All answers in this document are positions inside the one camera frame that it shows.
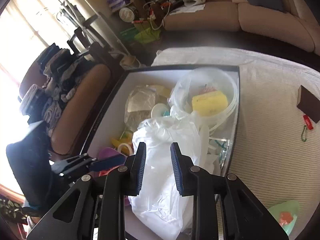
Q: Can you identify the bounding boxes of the yellow plastic item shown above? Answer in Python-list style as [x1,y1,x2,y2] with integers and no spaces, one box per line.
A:
[109,129,135,148]

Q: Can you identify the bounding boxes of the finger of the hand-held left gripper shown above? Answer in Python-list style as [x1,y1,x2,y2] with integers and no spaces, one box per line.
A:
[51,154,127,178]

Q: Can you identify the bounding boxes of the white massager device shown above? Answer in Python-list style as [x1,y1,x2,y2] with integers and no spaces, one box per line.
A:
[182,0,206,7]

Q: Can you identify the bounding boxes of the yellow sponge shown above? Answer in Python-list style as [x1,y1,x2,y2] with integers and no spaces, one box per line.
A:
[191,91,230,117]

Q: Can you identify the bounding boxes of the pile of clothes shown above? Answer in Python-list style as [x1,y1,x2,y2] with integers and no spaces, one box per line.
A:
[19,43,98,136]

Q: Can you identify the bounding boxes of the white power cable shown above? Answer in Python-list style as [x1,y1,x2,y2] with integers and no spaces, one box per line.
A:
[143,0,173,31]

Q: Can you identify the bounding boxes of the clear bag of biscuits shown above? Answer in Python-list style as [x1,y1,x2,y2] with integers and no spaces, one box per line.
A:
[124,84,161,128]

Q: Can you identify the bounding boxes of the clear plastic tub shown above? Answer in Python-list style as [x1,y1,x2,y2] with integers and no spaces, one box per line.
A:
[174,67,238,132]

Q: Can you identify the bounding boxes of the white papers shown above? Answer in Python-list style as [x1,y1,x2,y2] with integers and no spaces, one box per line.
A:
[169,3,206,13]

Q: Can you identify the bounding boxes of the green plastic plate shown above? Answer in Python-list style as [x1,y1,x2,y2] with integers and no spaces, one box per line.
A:
[267,199,300,236]

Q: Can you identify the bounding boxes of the clear plastic bag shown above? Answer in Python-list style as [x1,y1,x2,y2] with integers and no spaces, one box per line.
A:
[168,76,201,117]

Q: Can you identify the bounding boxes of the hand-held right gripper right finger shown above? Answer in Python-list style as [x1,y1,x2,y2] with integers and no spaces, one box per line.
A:
[170,142,290,240]

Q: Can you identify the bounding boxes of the black storage box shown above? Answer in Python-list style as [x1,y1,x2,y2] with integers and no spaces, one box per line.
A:
[79,64,241,240]

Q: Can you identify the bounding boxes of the stack of purple tissue packs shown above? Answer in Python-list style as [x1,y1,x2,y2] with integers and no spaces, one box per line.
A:
[106,0,133,12]

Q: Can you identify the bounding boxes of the white printed plastic bag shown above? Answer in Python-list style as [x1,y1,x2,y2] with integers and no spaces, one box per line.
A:
[128,115,218,240]

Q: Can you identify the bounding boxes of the brown sofa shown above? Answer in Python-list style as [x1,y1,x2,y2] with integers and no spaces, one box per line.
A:
[162,0,320,53]

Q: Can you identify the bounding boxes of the pink flower-shaped piece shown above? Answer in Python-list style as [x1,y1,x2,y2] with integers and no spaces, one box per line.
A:
[279,211,296,227]

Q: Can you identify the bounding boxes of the purple plastic plate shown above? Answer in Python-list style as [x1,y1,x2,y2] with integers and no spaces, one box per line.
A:
[98,146,122,162]

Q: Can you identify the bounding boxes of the wooden armchair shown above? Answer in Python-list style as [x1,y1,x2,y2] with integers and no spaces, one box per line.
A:
[18,62,112,156]

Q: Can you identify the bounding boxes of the round biscuit tin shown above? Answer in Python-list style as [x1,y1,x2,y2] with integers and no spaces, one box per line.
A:
[119,6,137,22]

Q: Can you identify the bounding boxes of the green bag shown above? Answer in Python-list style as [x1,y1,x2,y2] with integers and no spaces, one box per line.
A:
[134,26,162,45]

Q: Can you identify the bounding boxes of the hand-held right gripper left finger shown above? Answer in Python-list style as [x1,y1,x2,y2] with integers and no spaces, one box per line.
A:
[26,142,147,240]

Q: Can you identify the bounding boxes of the red tag green carabiner keychain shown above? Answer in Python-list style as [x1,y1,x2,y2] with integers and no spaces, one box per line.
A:
[299,114,315,142]

